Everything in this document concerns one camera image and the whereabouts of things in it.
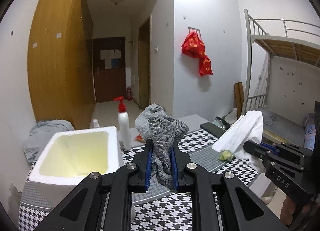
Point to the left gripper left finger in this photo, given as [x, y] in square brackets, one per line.
[141, 180]

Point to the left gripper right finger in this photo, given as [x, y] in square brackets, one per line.
[179, 160]

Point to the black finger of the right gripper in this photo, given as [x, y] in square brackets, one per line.
[259, 150]

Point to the white cloth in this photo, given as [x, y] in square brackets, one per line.
[248, 127]

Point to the green tissue packet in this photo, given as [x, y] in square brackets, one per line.
[226, 155]

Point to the grey sock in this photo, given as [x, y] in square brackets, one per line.
[153, 123]

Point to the person's right hand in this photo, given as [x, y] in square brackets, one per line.
[288, 209]

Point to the houndstooth table mat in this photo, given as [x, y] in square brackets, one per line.
[215, 200]

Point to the red snack packet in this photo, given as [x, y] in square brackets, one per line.
[139, 139]

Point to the white lotion pump bottle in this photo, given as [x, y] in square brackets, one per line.
[123, 120]

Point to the blue spray bottle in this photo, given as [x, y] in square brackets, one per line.
[95, 123]

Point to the white styrofoam box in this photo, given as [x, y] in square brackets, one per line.
[70, 156]

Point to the red fire extinguisher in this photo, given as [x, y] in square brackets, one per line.
[129, 93]

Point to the grey cloth pile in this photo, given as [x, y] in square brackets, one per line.
[40, 135]

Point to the red hanging bag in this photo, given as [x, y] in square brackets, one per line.
[194, 47]

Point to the dark brown entry door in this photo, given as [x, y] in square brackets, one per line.
[109, 68]

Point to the wooden wardrobe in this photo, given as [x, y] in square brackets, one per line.
[59, 62]

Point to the wooden boards against wall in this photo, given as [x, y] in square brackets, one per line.
[239, 97]

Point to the metal bunk bed frame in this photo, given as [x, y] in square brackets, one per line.
[282, 77]

